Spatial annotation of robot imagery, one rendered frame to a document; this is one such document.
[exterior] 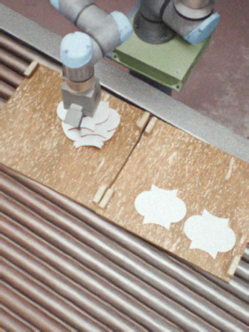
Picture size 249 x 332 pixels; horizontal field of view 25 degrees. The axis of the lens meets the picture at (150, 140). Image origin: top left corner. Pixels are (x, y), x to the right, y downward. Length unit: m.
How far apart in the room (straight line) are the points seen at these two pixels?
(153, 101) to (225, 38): 1.41
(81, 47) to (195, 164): 0.54
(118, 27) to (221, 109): 1.55
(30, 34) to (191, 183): 0.74
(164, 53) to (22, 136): 0.52
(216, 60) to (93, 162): 1.51
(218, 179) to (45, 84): 0.61
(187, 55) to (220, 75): 1.14
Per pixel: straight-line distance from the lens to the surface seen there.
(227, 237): 1.59
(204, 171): 1.66
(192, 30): 1.67
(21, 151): 1.70
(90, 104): 1.48
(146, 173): 1.64
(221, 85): 2.95
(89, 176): 1.64
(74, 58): 1.32
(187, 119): 1.76
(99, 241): 1.59
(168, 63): 1.83
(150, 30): 1.83
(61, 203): 1.64
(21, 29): 1.97
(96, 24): 1.40
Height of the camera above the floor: 2.43
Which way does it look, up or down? 62 degrees down
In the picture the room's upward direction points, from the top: 6 degrees clockwise
